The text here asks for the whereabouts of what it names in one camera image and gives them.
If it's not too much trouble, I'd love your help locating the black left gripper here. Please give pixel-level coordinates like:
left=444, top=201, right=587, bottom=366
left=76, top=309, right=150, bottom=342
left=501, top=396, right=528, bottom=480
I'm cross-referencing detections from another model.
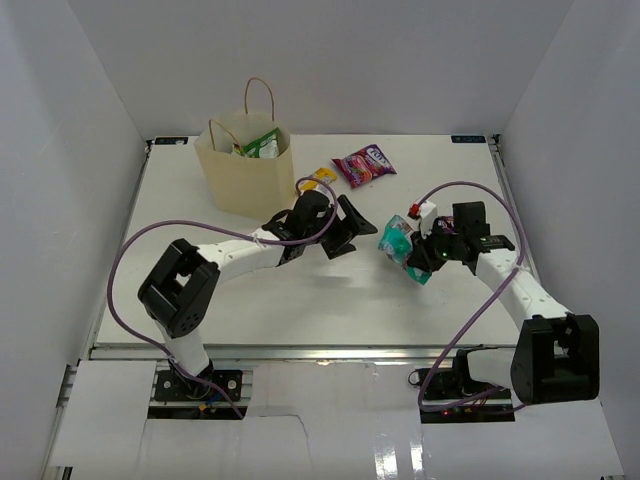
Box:
left=304, top=196, right=376, bottom=260

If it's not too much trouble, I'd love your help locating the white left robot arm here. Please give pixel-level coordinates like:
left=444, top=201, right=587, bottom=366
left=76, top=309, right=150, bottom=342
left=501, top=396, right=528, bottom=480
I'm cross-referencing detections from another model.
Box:
left=138, top=190, right=377, bottom=399

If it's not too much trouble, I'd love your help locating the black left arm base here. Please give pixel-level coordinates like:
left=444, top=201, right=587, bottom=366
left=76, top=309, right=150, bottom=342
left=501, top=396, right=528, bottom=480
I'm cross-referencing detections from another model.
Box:
left=152, top=366, right=244, bottom=409

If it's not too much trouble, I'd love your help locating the small purple candy packet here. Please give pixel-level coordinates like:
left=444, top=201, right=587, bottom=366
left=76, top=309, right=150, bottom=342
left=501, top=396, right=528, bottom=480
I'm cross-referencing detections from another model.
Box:
left=433, top=216, right=457, bottom=235

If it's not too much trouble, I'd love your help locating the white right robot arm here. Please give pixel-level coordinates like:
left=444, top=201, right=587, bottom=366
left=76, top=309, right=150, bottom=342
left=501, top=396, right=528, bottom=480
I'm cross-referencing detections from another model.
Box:
left=378, top=201, right=600, bottom=406

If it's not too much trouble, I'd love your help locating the pink purple gummy bag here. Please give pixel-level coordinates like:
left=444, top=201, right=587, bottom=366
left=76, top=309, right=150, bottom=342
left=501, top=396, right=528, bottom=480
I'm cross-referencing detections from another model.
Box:
left=332, top=144, right=396, bottom=189

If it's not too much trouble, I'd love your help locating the green candy bag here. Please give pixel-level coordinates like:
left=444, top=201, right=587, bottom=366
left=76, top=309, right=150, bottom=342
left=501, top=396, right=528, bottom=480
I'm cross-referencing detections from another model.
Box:
left=231, top=128, right=280, bottom=158

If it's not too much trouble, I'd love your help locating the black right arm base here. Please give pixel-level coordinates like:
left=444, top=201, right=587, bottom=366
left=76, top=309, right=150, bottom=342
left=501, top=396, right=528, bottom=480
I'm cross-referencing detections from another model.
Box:
left=420, top=352, right=515, bottom=425

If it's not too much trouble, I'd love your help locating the teal candy bag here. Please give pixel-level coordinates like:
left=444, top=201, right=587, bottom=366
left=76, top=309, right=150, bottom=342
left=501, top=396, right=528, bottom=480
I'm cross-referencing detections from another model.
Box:
left=378, top=215, right=431, bottom=285

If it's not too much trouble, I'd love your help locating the yellow snack bar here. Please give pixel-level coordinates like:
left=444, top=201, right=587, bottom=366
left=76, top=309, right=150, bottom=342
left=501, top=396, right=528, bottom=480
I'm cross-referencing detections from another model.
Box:
left=296, top=167, right=337, bottom=195

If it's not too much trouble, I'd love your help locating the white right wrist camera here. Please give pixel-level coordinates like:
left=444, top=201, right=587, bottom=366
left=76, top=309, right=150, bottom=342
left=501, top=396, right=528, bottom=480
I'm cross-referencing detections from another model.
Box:
left=408, top=200, right=438, bottom=238

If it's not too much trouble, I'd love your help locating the brown paper bag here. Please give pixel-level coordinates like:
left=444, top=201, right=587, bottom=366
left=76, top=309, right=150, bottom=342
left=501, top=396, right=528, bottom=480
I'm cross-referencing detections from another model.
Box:
left=194, top=77, right=296, bottom=221

